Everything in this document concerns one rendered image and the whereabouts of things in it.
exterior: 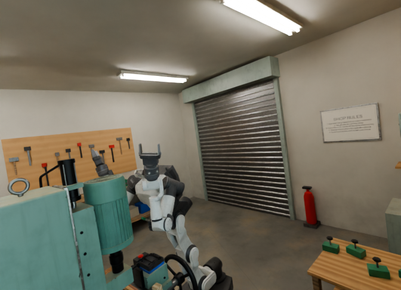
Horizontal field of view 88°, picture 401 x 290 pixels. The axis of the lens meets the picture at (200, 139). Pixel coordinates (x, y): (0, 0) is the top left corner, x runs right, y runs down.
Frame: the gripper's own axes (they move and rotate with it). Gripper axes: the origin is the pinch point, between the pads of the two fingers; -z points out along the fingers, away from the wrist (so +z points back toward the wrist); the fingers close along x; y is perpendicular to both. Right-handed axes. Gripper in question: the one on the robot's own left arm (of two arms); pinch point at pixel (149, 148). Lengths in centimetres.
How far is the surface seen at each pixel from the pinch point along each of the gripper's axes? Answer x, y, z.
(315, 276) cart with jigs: -110, 8, 99
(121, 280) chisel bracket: 3, -43, 47
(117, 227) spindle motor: 3.4, -39.6, 21.5
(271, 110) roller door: -130, 245, 20
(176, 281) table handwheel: -17, -23, 73
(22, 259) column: 20, -65, 12
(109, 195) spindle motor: 6.2, -37.1, 7.3
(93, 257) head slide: 10, -50, 28
